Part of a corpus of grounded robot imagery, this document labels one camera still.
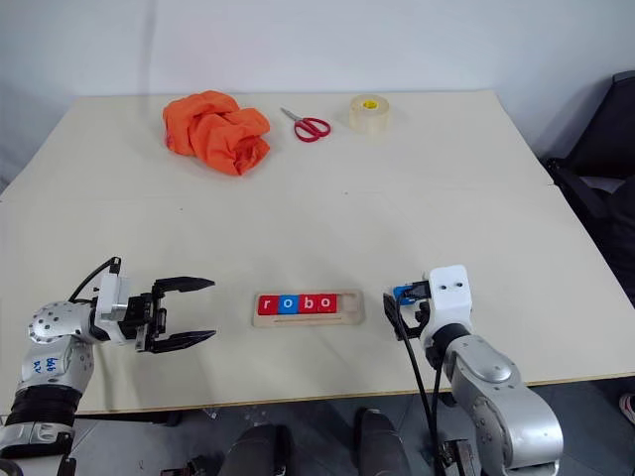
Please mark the red letter r tile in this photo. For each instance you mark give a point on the red letter r tile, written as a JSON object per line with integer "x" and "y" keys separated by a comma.
{"x": 267, "y": 305}

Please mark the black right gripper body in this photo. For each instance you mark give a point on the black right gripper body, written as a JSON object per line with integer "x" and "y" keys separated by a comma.
{"x": 424, "y": 317}

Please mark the red shoe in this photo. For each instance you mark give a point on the red shoe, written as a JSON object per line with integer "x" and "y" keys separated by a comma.
{"x": 629, "y": 409}

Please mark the dark rounded shape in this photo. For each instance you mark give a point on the dark rounded shape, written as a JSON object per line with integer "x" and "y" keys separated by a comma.
{"x": 379, "y": 441}
{"x": 258, "y": 451}

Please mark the blue letter o tile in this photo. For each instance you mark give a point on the blue letter o tile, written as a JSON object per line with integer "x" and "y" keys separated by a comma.
{"x": 287, "y": 304}

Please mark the crumpled orange cloth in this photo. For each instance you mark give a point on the crumpled orange cloth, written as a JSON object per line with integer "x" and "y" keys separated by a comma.
{"x": 213, "y": 129}

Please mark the red tile letter o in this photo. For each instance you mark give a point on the red tile letter o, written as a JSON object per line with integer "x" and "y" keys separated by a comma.
{"x": 325, "y": 302}

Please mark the wooden letter block tray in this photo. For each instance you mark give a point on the wooden letter block tray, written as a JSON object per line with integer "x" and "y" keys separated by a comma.
{"x": 307, "y": 320}

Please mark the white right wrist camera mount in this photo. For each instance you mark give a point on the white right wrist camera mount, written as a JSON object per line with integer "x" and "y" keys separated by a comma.
{"x": 449, "y": 297}

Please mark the clear packing tape roll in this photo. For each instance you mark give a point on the clear packing tape roll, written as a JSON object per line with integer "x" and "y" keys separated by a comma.
{"x": 369, "y": 116}

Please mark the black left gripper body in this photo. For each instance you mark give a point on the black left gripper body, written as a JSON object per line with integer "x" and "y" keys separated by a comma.
{"x": 144, "y": 320}

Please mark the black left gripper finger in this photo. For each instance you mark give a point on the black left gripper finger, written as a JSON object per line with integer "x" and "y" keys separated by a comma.
{"x": 183, "y": 339}
{"x": 183, "y": 284}

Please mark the red tile letter b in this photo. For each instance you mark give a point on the red tile letter b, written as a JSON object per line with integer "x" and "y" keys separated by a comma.
{"x": 306, "y": 303}

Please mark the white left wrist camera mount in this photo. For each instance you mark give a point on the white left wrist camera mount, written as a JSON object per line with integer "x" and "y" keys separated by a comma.
{"x": 111, "y": 297}

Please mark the blue tile letter t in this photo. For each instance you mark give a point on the blue tile letter t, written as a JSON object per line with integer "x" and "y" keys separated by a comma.
{"x": 403, "y": 292}

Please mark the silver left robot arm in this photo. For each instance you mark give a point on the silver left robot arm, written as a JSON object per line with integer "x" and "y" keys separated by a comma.
{"x": 49, "y": 347}

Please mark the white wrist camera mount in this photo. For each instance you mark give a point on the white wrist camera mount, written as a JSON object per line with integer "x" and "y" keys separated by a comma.
{"x": 111, "y": 297}
{"x": 449, "y": 297}

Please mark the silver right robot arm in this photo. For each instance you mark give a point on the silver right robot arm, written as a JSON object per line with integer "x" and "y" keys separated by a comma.
{"x": 496, "y": 387}

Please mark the black chair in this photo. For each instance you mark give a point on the black chair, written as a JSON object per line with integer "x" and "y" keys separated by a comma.
{"x": 600, "y": 208}

